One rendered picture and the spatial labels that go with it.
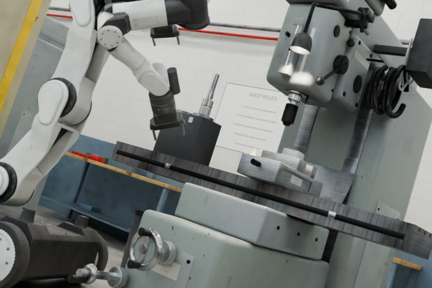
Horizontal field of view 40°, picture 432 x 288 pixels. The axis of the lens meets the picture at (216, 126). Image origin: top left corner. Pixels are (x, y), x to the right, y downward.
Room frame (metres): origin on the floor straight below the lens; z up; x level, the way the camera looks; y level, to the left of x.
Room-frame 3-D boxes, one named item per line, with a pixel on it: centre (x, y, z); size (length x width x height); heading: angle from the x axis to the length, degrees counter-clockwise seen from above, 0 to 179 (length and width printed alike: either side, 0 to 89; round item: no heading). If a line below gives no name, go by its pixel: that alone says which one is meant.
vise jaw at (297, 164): (2.03, -0.26, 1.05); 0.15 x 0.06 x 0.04; 54
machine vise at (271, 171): (2.05, -0.27, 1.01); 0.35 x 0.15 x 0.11; 144
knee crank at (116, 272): (1.78, 0.19, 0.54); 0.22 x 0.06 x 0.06; 143
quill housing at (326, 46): (2.12, -0.24, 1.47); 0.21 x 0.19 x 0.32; 53
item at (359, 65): (2.27, -0.36, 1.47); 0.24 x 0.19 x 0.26; 53
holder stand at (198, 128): (2.41, 0.10, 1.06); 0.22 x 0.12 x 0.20; 46
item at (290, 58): (2.03, -0.17, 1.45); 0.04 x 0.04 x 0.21; 53
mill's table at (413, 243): (2.15, -0.20, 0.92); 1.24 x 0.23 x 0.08; 53
